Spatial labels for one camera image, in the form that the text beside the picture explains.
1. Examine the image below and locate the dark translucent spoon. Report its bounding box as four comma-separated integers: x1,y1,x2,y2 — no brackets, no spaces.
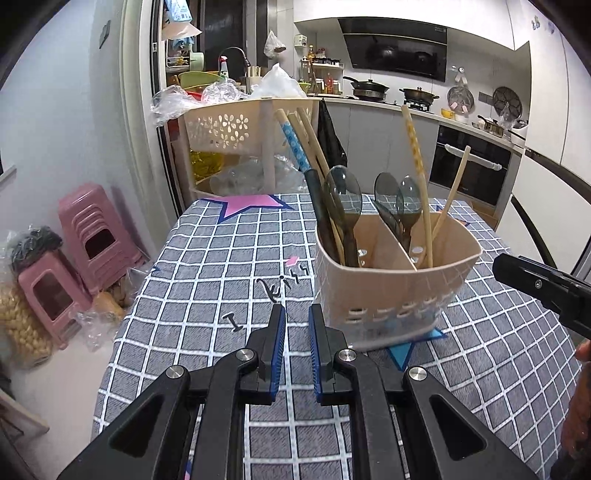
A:
324,165,363,268
374,172,404,242
400,175,423,252

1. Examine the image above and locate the pink plastic stool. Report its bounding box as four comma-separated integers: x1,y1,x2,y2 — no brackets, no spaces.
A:
17,250,92,350
58,183,144,296

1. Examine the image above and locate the spray bottle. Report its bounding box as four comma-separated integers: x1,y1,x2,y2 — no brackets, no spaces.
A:
219,55,229,81

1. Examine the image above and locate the green bowl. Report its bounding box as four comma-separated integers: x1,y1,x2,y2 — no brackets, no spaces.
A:
178,71,221,90

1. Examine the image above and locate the black plastic bag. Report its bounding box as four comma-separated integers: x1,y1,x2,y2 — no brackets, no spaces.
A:
7,225,63,276

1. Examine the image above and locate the black range hood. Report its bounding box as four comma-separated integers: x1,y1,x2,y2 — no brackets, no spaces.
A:
339,17,448,82

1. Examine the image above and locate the white plastic bag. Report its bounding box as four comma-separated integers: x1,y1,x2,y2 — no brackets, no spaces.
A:
250,64,307,99

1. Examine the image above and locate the beige utensil holder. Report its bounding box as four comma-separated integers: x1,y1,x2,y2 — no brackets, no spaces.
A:
314,214,482,351

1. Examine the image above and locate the black built-in oven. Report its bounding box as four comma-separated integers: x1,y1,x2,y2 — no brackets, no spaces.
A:
430,126,512,206

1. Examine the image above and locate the blue patterned chopstick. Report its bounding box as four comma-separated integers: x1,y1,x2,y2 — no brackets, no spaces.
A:
274,109,339,263

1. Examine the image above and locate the grey checked tablecloth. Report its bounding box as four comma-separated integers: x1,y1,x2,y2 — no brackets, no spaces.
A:
93,194,581,479

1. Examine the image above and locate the black pot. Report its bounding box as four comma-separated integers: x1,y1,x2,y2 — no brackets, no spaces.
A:
401,87,439,112

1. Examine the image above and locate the bag of yellow goods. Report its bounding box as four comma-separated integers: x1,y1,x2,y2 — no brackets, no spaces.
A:
0,283,53,368

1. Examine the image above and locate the person right hand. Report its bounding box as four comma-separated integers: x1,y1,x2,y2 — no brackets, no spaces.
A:
561,340,590,458

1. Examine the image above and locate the plain wooden chopstick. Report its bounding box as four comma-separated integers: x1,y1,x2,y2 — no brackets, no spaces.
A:
432,146,471,240
287,113,345,265
297,107,329,178

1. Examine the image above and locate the beige perforated basket cart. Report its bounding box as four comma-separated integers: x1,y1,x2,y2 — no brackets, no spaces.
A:
178,97,320,200

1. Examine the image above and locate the spotted wooden chopstick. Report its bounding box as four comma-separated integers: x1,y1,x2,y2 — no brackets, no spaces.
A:
402,105,434,268

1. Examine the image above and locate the black wok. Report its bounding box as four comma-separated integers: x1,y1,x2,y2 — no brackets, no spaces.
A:
342,76,389,102

